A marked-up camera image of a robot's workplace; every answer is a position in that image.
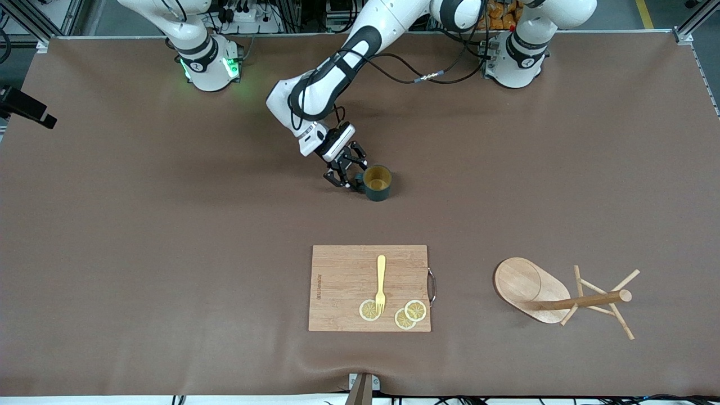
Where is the yellow plastic fork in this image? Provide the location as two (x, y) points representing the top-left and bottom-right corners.
(375, 255), (387, 316)

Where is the wooden cutting board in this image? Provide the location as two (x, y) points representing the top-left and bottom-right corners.
(308, 245), (437, 332)

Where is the brown table mat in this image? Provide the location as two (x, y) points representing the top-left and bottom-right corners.
(0, 32), (720, 397)

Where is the aluminium cage frame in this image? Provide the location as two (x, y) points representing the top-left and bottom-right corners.
(0, 0), (720, 54)

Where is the orange snack bag pile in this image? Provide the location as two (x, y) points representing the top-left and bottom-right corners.
(484, 0), (521, 32)

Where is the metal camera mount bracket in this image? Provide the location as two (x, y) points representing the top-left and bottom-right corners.
(344, 372), (381, 405)

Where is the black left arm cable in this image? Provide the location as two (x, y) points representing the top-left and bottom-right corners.
(335, 48), (490, 85)

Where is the white power strip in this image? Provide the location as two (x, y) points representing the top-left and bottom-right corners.
(222, 6), (282, 34)

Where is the wooden mug tree rack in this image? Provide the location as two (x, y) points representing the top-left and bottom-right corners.
(493, 257), (642, 341)

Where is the teal ribbed mug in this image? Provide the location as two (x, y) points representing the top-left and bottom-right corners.
(353, 164), (393, 202)

